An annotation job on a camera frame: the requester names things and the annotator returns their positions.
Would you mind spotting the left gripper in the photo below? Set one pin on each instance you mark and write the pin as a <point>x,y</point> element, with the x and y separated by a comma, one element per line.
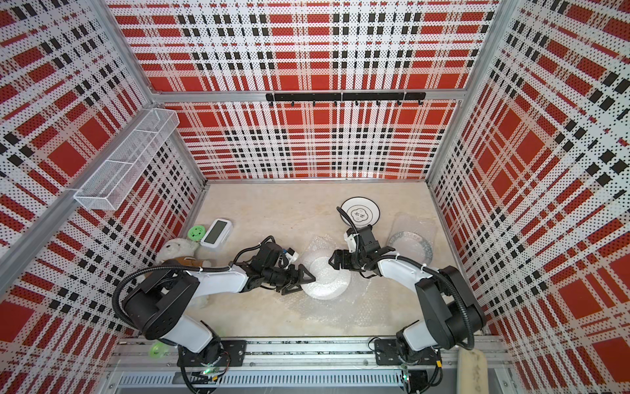
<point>299,280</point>

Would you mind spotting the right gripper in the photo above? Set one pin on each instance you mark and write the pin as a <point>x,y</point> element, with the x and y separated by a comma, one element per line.
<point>336,256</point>

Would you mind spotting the grey rimmed plate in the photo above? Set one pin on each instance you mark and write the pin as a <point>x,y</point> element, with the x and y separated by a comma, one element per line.
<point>330,283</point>
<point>413,246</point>

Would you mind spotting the white plate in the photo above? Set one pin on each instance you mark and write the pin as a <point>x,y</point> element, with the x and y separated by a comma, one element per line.
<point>362,211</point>

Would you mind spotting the bubble wrap of orange plate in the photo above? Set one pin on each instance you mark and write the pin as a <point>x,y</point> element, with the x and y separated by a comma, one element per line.
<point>368,308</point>

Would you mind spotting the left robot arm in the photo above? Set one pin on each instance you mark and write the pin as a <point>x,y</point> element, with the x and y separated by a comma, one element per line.
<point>154,300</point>

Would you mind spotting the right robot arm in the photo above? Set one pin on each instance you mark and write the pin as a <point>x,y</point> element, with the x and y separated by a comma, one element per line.
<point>451,313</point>

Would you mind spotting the white teddy bear toy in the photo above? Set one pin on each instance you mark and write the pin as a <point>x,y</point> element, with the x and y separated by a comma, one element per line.
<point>183,251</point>

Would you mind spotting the white digital clock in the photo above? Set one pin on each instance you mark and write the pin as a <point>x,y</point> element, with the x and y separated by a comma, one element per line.
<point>217,233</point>

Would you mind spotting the green round button toy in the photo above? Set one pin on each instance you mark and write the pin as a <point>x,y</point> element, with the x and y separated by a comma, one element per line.
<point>196,233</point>

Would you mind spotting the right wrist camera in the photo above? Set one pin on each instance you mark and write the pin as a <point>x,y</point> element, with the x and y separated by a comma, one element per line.
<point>351,241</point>

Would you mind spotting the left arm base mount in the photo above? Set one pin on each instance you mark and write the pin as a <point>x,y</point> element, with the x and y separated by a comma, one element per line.
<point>217,354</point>

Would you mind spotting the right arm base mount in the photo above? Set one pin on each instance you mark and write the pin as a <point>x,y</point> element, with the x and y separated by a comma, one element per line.
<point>389,352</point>

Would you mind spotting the black hook rail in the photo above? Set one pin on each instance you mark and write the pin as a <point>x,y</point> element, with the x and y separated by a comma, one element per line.
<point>345,97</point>

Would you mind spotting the white wire mesh basket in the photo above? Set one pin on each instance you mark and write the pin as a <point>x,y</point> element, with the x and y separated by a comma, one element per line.
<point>110,184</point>

